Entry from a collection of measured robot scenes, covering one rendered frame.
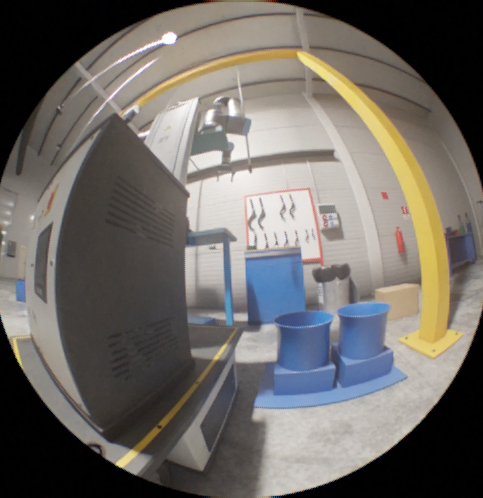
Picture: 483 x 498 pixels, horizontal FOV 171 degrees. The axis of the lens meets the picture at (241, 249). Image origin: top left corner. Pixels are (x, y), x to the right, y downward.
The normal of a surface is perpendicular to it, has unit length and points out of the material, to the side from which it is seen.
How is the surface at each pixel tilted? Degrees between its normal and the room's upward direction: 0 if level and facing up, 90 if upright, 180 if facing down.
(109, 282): 90
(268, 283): 90
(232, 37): 173
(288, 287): 90
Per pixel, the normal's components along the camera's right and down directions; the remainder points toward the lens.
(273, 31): 0.02, 0.95
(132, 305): 0.98, -0.08
